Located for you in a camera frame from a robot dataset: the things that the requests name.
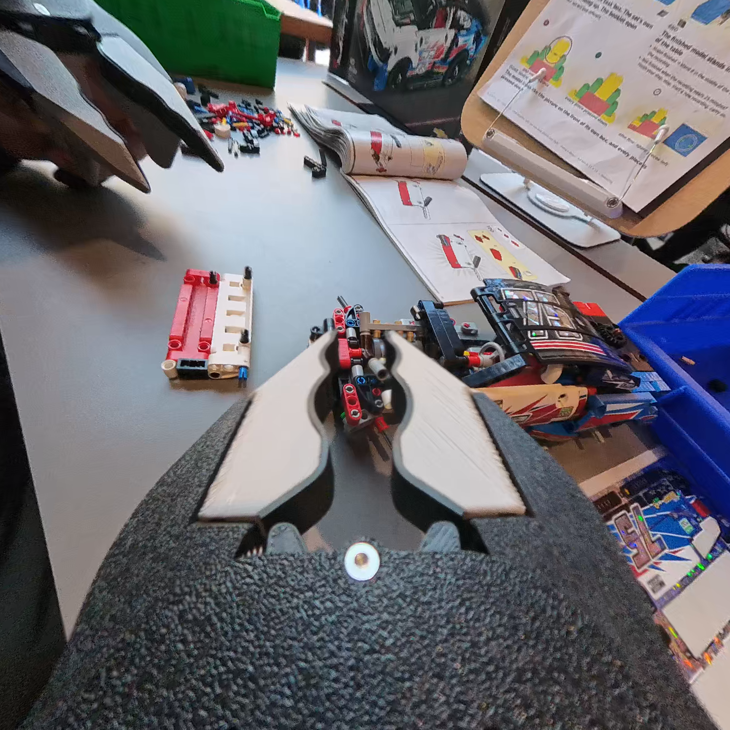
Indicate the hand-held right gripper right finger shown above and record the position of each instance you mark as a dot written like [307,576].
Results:
[450,450]

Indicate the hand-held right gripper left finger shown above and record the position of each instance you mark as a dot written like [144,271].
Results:
[274,450]

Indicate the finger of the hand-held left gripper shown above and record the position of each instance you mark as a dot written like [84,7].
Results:
[159,102]
[63,102]

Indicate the pile of brick pieces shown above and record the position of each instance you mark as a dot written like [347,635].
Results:
[245,120]

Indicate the toy brick race car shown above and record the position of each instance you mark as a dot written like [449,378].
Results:
[547,342]

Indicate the red and white brick panel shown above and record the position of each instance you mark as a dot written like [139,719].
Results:
[194,319]

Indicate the grey desk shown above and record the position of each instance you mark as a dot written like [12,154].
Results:
[285,239]

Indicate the person's left hand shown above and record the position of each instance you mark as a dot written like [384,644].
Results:
[17,137]

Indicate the green plastic bin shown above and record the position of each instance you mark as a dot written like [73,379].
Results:
[199,40]

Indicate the open instruction booklet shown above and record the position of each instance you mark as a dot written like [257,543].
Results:
[456,228]

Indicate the shiny sticker sheet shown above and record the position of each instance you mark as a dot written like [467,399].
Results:
[656,542]

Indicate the black toy set box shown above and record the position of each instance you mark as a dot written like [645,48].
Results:
[410,40]

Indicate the blue plastic bin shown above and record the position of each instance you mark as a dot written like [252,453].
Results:
[684,319]

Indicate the small black brick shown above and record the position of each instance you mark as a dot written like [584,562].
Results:
[718,386]

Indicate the wooden document stand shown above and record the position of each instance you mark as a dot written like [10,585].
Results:
[542,168]

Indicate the printed instruction sheet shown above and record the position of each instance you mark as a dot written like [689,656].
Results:
[599,57]

